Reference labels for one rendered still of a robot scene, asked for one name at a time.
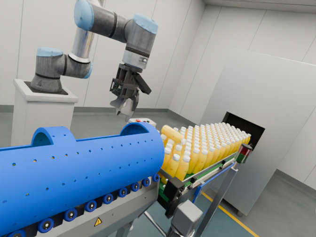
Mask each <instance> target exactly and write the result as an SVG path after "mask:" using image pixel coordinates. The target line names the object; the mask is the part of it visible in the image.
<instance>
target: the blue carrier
mask: <svg viewBox="0 0 316 237"><path fill-rule="evenodd" d="M65 155H66V156H65ZM164 156H165V149H164V144H163V140H162V138H161V136H160V134H159V132H158V131H157V129H156V128H155V127H154V126H152V125H151V124H149V123H146V122H132V123H129V124H127V125H126V126H124V127H123V129H122V130H121V132H120V134H116V135H108V136H99V137H91V138H82V139H75V138H74V136H73V134H72V133H71V131H70V130H69V129H68V128H66V127H64V126H52V127H39V128H38V129H37V130H36V131H35V132H34V134H33V137H32V141H31V144H28V145H20V146H12V147H3V148H0V237H1V236H4V235H6V234H9V233H11V232H14V231H16V230H19V229H21V228H24V227H26V226H29V225H31V224H34V223H36V222H39V221H41V220H43V219H46V218H48V217H51V216H53V215H56V214H58V213H61V212H63V211H66V210H68V209H71V208H73V207H76V206H78V205H81V204H83V203H86V202H88V201H90V200H93V199H95V198H98V197H101V196H103V195H106V194H108V193H111V192H113V191H116V190H118V189H120V188H123V187H125V186H128V185H130V184H133V183H135V182H138V181H140V180H143V179H145V178H148V177H150V176H153V175H155V174H156V173H157V172H158V171H159V170H160V168H161V167H162V164H163V161H164ZM52 157H53V158H54V159H52ZM34 160H35V161H36V162H34ZM13 164H15V166H13ZM74 180H75V181H74ZM62 184H63V185H62ZM46 188H47V189H46ZM26 194H28V195H26Z"/></svg>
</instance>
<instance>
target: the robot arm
mask: <svg viewBox="0 0 316 237"><path fill-rule="evenodd" d="M103 3H104V0H76V3H75V7H74V22H75V24H76V26H77V30H76V34H75V39H74V43H73V48H72V50H70V51H69V52H68V55H66V54H63V51H62V50H59V49H56V48H51V47H39V48H38V49H37V54H36V68H35V76H34V78H33V79H32V81H31V87H32V88H35V89H37V90H40V91H45V92H60V91H62V84H61V81H60V76H61V75H62V76H68V77H74V78H79V79H87V78H89V77H90V74H91V72H92V68H93V67H92V65H93V64H92V61H91V59H90V57H89V53H90V49H91V46H92V43H93V39H94V36H95V33H96V34H99V35H102V36H105V37H108V38H110V39H113V40H117V41H119V42H121V43H126V48H125V51H124V55H123V59H122V62H124V63H125V64H121V63H120V64H119V67H118V71H117V75H116V78H113V79H112V83H111V87H110V91H111V92H112V93H113V94H114V95H116V96H117V99H116V100H113V101H111V102H110V105H111V106H113V107H116V108H117V109H116V115H119V114H120V113H122V114H125V115H127V116H126V122H127V121H128V120H129V119H130V118H131V116H132V115H133V113H134V111H135V110H136V107H137V105H138V102H139V89H140V90H141V92H143V93H145V94H148V95H149V94H150V93H151V91H152V90H151V89H150V87H149V86H148V85H147V83H146V82H145V81H144V79H143V78H142V77H141V75H140V74H139V73H142V71H143V69H146V67H147V63H148V60H149V56H150V53H151V50H152V47H153V44H154V40H155V37H156V34H157V33H158V32H157V31H158V23H157V22H156V21H154V20H152V19H150V18H148V17H146V16H144V15H141V14H138V13H135V14H134V16H133V18H132V19H130V18H127V17H125V16H122V15H120V14H117V13H115V12H113V11H110V10H108V9H106V8H104V7H103ZM113 82H114V84H113ZM112 84H113V88H112ZM128 98H130V99H128ZM127 99H128V100H127ZM125 102H126V105H125V106H124V103H125ZM123 106H124V107H123Z"/></svg>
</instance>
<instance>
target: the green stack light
mask: <svg viewBox="0 0 316 237"><path fill-rule="evenodd" d="M247 158H248V156H245V155H243V154H241V153H239V152H238V151H237V152H236V154H235V156H234V159H235V160H236V161H238V162H240V163H243V164H244V163H245V162H246V160H247Z"/></svg>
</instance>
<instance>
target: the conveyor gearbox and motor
mask: <svg viewBox="0 0 316 237"><path fill-rule="evenodd" d="M202 216H203V212H202V211H201V210H200V209H198V208H197V207H196V206H195V205H194V204H193V203H192V202H190V201H189V200H187V201H185V202H184V203H181V204H179V205H178V206H177V207H176V208H175V210H174V213H173V218H172V219H171V227H170V229H169V231H168V233H167V235H166V237H193V235H194V229H195V228H196V226H197V225H198V223H199V221H200V219H201V217H202Z"/></svg>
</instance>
